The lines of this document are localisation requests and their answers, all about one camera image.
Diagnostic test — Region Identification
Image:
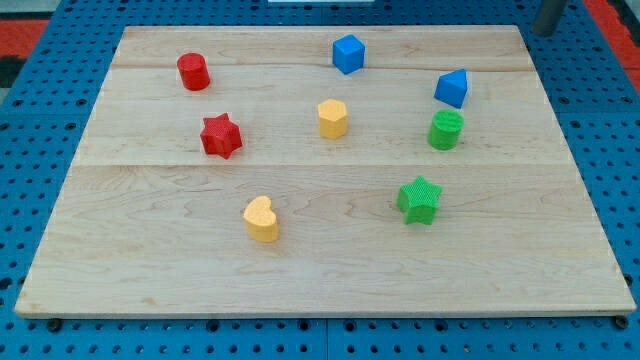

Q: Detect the yellow hexagon block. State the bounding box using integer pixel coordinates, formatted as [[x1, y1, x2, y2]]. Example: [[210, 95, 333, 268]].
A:
[[317, 99, 348, 139]]

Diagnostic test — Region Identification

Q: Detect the yellow heart block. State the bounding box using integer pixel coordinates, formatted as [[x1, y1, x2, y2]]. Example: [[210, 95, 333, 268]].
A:
[[243, 196, 279, 243]]

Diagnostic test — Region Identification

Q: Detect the wooden board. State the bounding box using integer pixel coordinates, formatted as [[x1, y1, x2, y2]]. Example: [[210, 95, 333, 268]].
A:
[[15, 25, 636, 319]]

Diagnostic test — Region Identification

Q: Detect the green star block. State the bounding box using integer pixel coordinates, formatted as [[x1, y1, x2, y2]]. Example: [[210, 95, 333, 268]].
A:
[[396, 175, 442, 225]]

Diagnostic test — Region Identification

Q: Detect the red star block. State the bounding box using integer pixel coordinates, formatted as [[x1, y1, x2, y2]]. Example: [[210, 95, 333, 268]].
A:
[[200, 113, 243, 159]]

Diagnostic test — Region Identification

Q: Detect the green cylinder block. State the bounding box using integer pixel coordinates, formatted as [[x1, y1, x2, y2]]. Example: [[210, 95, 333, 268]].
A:
[[427, 109, 464, 150]]

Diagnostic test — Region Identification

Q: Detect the blue cube block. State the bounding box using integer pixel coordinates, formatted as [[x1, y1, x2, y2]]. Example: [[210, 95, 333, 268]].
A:
[[332, 34, 366, 75]]

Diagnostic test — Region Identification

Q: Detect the blue triangular prism block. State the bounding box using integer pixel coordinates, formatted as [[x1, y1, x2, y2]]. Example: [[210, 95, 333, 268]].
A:
[[434, 69, 468, 109]]

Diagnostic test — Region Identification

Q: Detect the red cylinder block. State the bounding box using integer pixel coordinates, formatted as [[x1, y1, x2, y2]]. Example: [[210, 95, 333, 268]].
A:
[[177, 52, 210, 91]]

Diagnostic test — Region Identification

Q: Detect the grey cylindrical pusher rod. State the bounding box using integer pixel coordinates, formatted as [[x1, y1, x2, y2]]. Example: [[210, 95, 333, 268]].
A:
[[531, 0, 568, 37]]

